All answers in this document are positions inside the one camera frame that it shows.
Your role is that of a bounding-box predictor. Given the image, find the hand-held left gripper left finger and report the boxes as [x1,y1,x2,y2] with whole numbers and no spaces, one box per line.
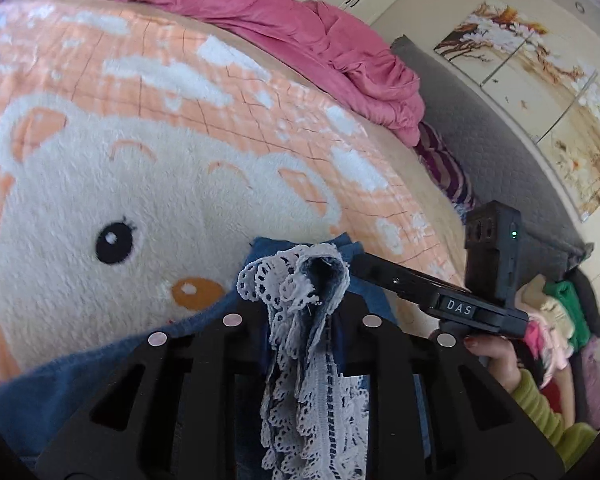
[35,300,272,480]

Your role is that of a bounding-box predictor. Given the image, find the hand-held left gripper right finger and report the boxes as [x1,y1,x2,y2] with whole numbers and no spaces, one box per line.
[329,294,567,480]

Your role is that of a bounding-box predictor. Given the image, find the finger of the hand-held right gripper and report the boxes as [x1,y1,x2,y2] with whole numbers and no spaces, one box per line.
[352,252,465,309]

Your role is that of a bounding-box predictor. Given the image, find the blue denim pants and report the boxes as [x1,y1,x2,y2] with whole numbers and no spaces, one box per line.
[0,232,427,480]

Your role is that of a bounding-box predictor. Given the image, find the person's right forearm, green sleeve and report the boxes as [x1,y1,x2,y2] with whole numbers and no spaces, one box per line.
[509,367,600,462]

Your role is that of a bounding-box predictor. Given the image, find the person's right hand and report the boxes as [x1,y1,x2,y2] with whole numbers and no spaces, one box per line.
[462,336,521,392]

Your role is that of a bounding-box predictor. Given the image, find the green garment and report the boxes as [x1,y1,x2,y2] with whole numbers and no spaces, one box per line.
[542,280,593,353]

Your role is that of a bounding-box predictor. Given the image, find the grey padded headboard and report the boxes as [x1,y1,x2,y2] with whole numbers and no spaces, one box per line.
[390,35,597,282]

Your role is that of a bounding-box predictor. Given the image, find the purple striped pillow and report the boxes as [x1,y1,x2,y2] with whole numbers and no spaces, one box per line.
[412,122,482,222]

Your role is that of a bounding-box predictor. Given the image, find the pink garment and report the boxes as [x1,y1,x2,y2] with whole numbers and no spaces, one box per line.
[522,317,571,386]

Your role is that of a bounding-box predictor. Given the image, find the black garment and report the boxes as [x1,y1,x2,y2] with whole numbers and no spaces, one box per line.
[565,267,600,341]

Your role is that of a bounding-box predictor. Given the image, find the orange printed bear blanket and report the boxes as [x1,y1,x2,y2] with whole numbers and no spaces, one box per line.
[0,0,476,392]

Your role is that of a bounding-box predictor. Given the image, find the pink quilt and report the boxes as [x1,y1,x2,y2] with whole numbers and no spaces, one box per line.
[10,0,427,149]

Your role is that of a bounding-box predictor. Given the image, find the floral wall painting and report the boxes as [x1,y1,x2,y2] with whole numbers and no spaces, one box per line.
[432,0,600,224]

